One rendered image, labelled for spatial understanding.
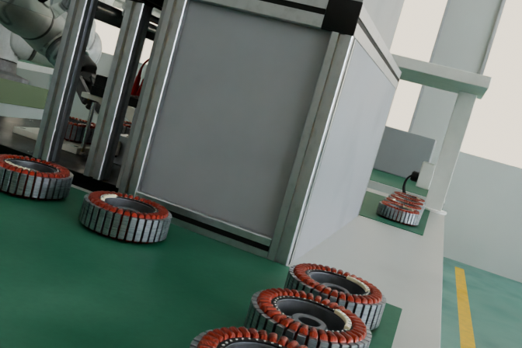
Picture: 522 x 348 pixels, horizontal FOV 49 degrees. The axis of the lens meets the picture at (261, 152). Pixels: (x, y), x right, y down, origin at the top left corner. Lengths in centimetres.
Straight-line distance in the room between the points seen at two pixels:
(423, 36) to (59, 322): 546
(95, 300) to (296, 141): 37
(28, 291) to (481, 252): 539
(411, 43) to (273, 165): 504
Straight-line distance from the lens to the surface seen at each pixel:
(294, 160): 78
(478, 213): 573
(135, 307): 54
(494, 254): 578
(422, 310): 81
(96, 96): 114
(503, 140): 571
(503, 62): 577
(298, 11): 80
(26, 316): 49
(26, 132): 117
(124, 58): 91
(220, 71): 83
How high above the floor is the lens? 96
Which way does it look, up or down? 5 degrees down
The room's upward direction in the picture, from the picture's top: 16 degrees clockwise
